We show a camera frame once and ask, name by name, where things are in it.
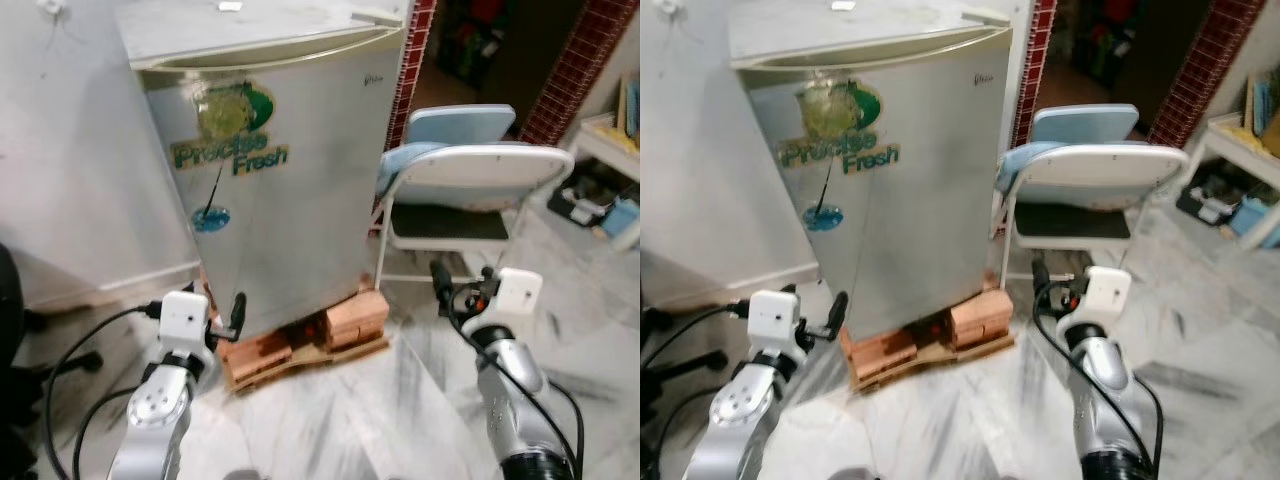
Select silver fridge door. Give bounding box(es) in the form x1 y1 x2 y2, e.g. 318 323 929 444
135 28 406 341
745 28 1013 341

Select silver mini fridge body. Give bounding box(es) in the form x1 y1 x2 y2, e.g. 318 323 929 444
728 0 1013 73
113 0 406 73

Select red brick stack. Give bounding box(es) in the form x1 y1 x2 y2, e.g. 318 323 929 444
218 325 297 387
950 290 1016 347
843 325 921 387
320 290 391 351

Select white folding chair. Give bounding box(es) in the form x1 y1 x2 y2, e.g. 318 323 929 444
995 103 1191 286
375 105 576 291

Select black storage box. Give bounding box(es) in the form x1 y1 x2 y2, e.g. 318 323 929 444
1175 160 1251 223
548 165 626 227

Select light blue chair cushion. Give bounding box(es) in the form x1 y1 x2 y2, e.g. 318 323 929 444
997 103 1141 196
378 105 518 196

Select blue plastic box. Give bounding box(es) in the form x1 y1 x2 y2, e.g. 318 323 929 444
600 198 641 239
1228 195 1280 239

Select white side table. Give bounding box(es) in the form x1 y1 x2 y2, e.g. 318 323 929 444
575 112 641 251
1190 112 1280 251

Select narrow red tiled pillar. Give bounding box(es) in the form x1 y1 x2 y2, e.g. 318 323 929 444
1010 0 1059 149
385 0 439 151

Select large white panel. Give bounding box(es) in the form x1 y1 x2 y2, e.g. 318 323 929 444
640 0 827 303
0 0 203 307

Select stack of books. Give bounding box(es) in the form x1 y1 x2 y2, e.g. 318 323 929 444
1245 70 1280 156
618 75 641 141

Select wide red tiled pillar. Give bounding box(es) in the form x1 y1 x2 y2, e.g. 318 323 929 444
1148 0 1269 147
520 0 640 147

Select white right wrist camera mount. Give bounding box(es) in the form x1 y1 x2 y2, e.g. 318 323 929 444
494 268 544 327
1084 266 1132 323

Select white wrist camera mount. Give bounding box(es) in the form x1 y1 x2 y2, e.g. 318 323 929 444
1084 266 1132 323
748 290 802 353
160 292 212 353
494 268 544 327

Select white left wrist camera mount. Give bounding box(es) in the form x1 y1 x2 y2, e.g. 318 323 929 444
160 292 212 353
748 290 802 353

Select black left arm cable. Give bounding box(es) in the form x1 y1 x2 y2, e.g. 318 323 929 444
640 302 751 480
44 302 163 480

